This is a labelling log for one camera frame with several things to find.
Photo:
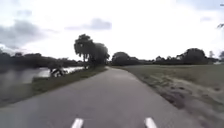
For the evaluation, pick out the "water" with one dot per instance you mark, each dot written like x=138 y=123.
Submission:
x=20 y=75

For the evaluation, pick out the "dark wood behind water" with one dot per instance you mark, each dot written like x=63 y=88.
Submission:
x=30 y=61

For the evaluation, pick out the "distant row of trees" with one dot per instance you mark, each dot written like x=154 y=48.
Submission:
x=193 y=57

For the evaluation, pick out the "robot's own part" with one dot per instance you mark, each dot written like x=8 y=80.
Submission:
x=77 y=123
x=150 y=123

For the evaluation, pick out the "broad dark tree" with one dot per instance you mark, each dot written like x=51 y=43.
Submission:
x=100 y=55

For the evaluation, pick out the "grass verge with weeds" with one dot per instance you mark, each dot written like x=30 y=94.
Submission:
x=50 y=83

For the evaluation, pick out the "tall dark tree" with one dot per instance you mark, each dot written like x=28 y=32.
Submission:
x=84 y=46

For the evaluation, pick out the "grass field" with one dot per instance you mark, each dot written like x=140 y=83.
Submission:
x=186 y=83

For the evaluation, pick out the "grey asphalt road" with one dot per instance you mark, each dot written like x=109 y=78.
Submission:
x=110 y=100

